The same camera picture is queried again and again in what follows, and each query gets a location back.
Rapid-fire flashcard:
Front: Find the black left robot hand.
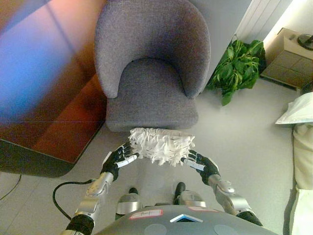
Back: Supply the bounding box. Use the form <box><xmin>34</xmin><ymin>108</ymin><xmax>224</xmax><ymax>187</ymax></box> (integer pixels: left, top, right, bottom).
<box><xmin>100</xmin><ymin>141</ymin><xmax>139</xmax><ymax>182</ymax></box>

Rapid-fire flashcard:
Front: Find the white fringed pillow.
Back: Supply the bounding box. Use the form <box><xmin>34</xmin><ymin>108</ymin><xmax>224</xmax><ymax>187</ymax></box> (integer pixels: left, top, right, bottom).
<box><xmin>127</xmin><ymin>127</ymin><xmax>196</xmax><ymax>167</ymax></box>

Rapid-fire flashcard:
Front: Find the grey fabric armchair sofa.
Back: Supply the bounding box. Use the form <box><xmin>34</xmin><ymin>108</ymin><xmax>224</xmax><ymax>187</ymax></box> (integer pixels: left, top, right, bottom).
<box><xmin>94</xmin><ymin>0</ymin><xmax>211</xmax><ymax>133</ymax></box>

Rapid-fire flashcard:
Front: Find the white bed pillow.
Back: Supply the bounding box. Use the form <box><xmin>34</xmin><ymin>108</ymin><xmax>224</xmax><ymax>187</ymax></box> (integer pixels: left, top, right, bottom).
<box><xmin>275</xmin><ymin>92</ymin><xmax>313</xmax><ymax>126</ymax></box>

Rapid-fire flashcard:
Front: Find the silver left robot leg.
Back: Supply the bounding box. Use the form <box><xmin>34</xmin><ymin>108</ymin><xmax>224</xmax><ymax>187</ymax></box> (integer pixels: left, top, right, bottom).
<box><xmin>115</xmin><ymin>187</ymin><xmax>143</xmax><ymax>217</ymax></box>

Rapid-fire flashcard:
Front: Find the silver robot leg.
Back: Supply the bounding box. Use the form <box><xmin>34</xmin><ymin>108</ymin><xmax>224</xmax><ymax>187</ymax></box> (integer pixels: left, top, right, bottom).
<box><xmin>115</xmin><ymin>187</ymin><xmax>143</xmax><ymax>217</ymax></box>
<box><xmin>172</xmin><ymin>182</ymin><xmax>207</xmax><ymax>209</ymax></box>

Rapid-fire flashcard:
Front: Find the silver right robot leg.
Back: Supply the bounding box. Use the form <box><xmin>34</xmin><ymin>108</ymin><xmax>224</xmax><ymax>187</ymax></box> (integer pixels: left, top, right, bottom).
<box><xmin>172</xmin><ymin>182</ymin><xmax>207</xmax><ymax>209</ymax></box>

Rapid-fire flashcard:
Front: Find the green leafy potted plant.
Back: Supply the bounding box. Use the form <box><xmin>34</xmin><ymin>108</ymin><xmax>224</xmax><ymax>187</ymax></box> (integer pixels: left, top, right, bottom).
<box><xmin>205</xmin><ymin>39</ymin><xmax>267</xmax><ymax>107</ymax></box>

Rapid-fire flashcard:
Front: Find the cream bed duvet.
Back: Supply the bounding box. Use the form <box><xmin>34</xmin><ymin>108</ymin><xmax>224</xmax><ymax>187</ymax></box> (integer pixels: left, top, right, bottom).
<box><xmin>283</xmin><ymin>123</ymin><xmax>313</xmax><ymax>235</ymax></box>

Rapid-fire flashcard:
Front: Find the cardboard box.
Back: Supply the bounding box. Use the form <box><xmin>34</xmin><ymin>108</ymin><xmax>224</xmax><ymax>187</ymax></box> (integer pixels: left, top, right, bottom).
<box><xmin>260</xmin><ymin>27</ymin><xmax>313</xmax><ymax>89</ymax></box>

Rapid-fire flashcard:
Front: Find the white radiator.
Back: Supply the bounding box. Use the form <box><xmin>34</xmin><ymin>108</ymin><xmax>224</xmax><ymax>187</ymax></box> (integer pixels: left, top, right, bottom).
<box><xmin>233</xmin><ymin>0</ymin><xmax>294</xmax><ymax>41</ymax></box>

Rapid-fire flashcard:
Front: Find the black round stand base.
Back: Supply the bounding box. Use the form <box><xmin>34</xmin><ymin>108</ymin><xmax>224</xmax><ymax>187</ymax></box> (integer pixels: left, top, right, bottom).
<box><xmin>297</xmin><ymin>33</ymin><xmax>313</xmax><ymax>46</ymax></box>

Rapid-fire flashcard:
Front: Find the thick black wrist cable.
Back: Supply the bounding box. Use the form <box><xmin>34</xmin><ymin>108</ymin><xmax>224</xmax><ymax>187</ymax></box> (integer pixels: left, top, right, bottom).
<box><xmin>52</xmin><ymin>179</ymin><xmax>99</xmax><ymax>220</ymax></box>

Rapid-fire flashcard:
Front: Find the thin floor cable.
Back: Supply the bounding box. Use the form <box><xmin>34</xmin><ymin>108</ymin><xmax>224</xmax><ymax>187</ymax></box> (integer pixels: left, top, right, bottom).
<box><xmin>0</xmin><ymin>174</ymin><xmax>22</xmax><ymax>202</ymax></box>

